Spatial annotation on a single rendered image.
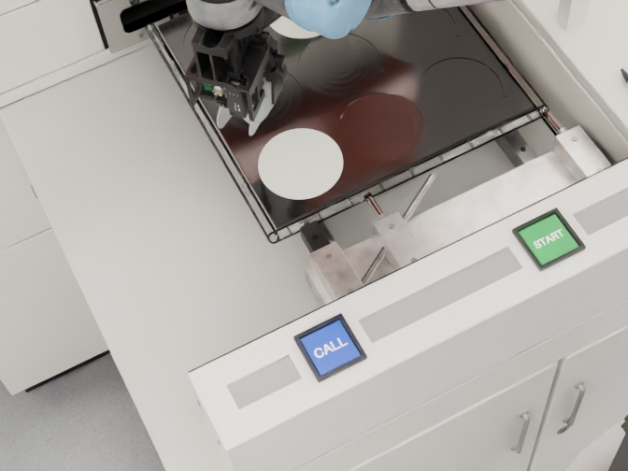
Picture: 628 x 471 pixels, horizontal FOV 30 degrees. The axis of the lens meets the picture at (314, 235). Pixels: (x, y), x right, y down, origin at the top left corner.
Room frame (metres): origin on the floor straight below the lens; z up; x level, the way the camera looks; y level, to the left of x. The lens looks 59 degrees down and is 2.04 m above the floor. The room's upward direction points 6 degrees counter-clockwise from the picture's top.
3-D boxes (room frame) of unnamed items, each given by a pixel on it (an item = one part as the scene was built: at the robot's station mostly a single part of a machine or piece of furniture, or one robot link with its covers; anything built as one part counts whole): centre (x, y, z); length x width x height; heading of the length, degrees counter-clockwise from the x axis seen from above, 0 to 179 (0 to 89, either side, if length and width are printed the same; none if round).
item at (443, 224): (0.68, -0.17, 0.87); 0.36 x 0.08 x 0.03; 112
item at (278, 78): (0.79, 0.03, 1.05); 0.05 x 0.02 x 0.09; 66
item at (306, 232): (0.67, 0.00, 0.90); 0.04 x 0.02 x 0.03; 22
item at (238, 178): (0.85, 0.11, 0.90); 0.37 x 0.01 x 0.01; 22
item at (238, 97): (0.78, 0.06, 1.11); 0.09 x 0.08 x 0.12; 156
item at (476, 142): (0.75, -0.12, 0.90); 0.38 x 0.01 x 0.01; 112
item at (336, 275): (0.62, -0.02, 0.89); 0.08 x 0.03 x 0.03; 22
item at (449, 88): (0.92, -0.05, 0.90); 0.34 x 0.34 x 0.01; 22
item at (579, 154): (0.74, -0.32, 0.89); 0.08 x 0.03 x 0.03; 22
